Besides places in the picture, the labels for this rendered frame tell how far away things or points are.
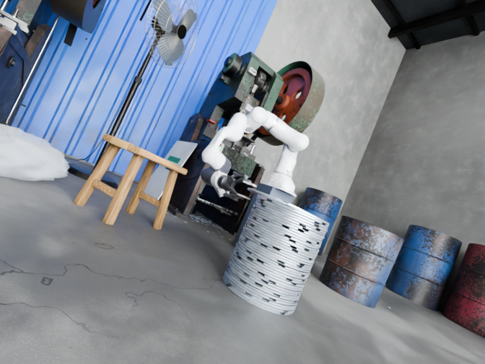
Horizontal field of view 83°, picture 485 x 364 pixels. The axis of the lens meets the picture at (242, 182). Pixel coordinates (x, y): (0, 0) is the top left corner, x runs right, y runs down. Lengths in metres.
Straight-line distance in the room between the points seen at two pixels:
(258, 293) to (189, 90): 2.89
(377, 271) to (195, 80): 2.78
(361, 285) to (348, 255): 0.19
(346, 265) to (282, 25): 3.48
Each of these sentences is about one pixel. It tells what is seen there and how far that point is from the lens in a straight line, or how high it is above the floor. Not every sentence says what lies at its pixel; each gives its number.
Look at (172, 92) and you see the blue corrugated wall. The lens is 3.49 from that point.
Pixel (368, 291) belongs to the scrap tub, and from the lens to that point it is 1.98.
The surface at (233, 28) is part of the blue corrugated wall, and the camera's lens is 3.97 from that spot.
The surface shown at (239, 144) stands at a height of 0.72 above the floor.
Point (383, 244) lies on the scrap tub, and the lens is 1.94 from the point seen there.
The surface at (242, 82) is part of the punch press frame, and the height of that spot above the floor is 1.20.
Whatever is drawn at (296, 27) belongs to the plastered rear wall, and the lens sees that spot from 4.66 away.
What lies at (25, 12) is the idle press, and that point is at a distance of 2.51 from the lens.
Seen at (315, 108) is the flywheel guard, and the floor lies 1.28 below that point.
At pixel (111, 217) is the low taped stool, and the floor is 0.03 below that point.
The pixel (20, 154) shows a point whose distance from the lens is 1.41.
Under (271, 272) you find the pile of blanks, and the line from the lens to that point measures 0.95.
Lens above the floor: 0.30
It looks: 3 degrees up
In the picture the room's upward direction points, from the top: 23 degrees clockwise
